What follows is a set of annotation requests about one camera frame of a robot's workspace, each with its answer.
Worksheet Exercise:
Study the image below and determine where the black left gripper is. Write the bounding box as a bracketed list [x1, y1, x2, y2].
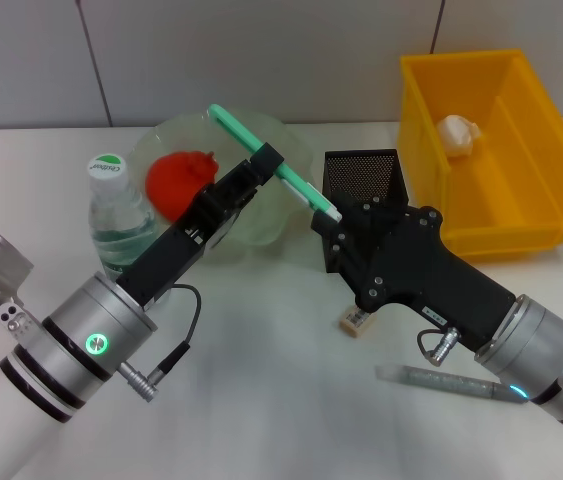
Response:
[115, 141, 283, 309]

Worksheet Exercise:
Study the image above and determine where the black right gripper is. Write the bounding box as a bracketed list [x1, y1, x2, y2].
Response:
[310, 197, 518, 350]

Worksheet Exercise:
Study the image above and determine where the green utility knife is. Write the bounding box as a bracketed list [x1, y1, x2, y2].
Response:
[208, 103, 343, 224]

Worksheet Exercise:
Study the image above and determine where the orange fruit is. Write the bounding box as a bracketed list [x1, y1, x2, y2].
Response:
[144, 150, 222, 222]

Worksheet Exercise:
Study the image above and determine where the beige eraser with barcode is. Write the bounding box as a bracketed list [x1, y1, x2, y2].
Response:
[338, 307, 380, 339]

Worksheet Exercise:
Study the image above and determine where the white paper ball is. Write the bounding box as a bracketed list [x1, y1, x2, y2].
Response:
[434, 114, 486, 159]

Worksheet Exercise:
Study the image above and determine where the clear green-label water bottle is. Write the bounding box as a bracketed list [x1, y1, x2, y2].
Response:
[87, 153, 172, 307]

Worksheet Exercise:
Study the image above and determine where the silver glitter pen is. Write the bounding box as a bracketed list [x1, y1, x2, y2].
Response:
[374, 363, 527, 404]

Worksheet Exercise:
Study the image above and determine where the black mesh pen holder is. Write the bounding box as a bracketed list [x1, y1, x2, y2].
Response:
[321, 148, 411, 274]

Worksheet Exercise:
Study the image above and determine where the green glass fruit plate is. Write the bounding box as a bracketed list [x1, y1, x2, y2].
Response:
[128, 108, 318, 264]

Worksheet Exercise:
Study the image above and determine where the yellow plastic bin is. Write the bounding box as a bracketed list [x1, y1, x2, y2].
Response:
[399, 48, 563, 262]

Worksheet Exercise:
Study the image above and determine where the right arm connector cable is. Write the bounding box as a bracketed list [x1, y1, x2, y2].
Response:
[416, 324, 462, 362]

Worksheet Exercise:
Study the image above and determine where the arm connector cable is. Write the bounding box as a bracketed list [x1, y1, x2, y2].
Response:
[416, 324, 462, 362]
[119, 283, 203, 404]

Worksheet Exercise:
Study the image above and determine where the left arm connector cable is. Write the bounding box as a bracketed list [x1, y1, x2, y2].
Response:
[119, 283, 203, 404]

